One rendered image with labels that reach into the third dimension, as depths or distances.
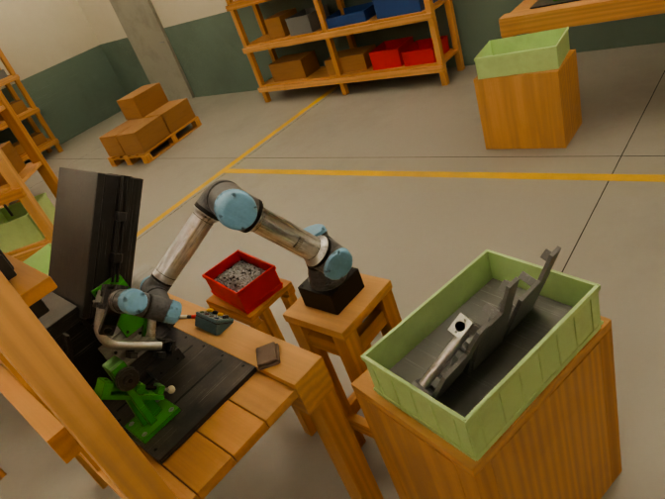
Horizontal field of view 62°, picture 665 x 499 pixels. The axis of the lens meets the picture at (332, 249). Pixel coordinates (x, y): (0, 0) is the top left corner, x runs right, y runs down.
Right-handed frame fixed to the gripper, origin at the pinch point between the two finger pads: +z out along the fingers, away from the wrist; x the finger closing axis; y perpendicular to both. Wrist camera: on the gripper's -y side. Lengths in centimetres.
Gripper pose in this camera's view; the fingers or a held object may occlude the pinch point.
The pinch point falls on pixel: (101, 306)
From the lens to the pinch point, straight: 206.5
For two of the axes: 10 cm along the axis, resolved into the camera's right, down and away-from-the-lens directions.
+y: 1.2, -9.8, 1.7
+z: -6.0, 0.7, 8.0
